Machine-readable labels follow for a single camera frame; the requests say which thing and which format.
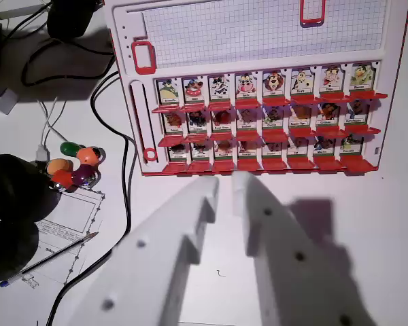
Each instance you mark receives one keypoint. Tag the printed paper sheet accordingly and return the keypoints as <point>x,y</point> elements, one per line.
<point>75,210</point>

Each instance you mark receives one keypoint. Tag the ballpoint pen with blue cap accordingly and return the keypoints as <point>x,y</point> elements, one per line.
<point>47,259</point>

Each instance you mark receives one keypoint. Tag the colourful bead toy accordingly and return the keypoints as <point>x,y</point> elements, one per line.
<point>78,169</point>

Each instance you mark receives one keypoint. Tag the large black rounded object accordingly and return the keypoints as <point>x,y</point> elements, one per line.
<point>13,190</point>

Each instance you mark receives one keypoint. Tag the small white box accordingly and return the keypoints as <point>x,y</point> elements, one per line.
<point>6,101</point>

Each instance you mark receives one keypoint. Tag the red and white game board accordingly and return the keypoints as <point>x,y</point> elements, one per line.
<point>258,34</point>

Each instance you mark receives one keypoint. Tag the black box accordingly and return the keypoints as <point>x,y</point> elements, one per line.
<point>71,17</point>

